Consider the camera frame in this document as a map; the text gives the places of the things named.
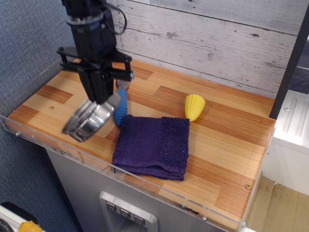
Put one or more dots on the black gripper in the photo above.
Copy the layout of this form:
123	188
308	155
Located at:
94	46

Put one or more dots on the fork with blue handle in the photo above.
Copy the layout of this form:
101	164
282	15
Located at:
121	110

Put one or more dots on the stainless steel pot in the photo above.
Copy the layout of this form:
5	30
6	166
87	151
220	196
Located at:
90	117

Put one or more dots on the purple cloth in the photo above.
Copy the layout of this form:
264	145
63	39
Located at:
157	147

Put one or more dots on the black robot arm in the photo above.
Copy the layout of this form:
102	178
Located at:
91	12

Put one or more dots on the yellow toy corn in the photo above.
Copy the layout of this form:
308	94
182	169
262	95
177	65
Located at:
194	105

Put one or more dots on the grey toy fridge cabinet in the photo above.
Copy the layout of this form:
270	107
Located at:
83	185

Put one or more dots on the silver dispenser button panel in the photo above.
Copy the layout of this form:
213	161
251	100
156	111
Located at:
122	216

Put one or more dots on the yellow object at corner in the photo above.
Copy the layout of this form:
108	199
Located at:
29	226

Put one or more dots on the white toy sink unit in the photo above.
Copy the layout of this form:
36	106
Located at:
287	159

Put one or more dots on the dark right vertical post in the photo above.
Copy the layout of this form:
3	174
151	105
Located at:
291	66

